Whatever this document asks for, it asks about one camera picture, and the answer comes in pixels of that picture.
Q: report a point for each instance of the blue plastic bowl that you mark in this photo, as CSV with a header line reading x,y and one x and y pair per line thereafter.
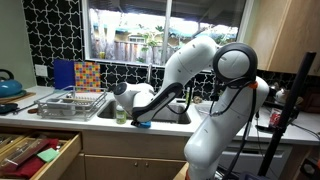
x,y
145,124

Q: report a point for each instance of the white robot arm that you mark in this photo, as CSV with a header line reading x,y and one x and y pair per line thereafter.
x,y
231,107

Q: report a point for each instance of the brushed steel faucet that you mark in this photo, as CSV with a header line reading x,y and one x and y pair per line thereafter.
x,y
149,73

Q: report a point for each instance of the stainless steel sink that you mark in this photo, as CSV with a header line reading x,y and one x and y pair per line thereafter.
x,y
172,113

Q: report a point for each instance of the small green bottle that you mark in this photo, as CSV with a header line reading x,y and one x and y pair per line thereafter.
x,y
187,96

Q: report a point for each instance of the green soap pump bottle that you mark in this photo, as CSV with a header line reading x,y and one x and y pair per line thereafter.
x,y
121,115

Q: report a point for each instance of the window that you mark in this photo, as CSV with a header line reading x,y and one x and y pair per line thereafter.
x,y
150,31

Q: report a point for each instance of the colourful checkered board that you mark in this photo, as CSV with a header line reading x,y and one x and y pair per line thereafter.
x,y
87,76

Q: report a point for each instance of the blue cutting board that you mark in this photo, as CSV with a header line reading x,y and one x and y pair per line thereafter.
x,y
63,73

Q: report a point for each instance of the red soda can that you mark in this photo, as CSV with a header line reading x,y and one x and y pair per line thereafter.
x,y
274,117

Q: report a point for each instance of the silver kettle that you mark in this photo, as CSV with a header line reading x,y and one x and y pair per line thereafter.
x,y
280,94

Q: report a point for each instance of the green sponge in drawer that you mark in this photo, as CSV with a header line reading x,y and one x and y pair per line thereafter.
x,y
48,155

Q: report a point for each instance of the black tripod pole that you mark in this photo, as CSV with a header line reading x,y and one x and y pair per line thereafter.
x,y
301,75

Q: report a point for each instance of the wooden upper cabinet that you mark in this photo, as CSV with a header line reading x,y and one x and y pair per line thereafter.
x,y
283,31

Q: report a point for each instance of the open wooden drawer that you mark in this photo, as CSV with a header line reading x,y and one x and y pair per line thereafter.
x,y
69,147

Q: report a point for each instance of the wooden board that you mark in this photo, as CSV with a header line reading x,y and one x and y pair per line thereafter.
x,y
17,97

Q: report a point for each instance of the blue tea kettle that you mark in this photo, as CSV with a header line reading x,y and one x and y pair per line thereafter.
x,y
9,86

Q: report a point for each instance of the black pan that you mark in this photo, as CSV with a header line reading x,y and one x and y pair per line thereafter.
x,y
13,108

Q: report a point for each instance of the red cloth in drawer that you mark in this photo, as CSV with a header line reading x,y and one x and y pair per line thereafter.
x,y
24,162

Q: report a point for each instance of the wire dish rack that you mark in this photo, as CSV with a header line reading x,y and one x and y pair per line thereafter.
x,y
72,102

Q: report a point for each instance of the white light switch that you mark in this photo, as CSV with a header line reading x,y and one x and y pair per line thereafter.
x,y
41,70

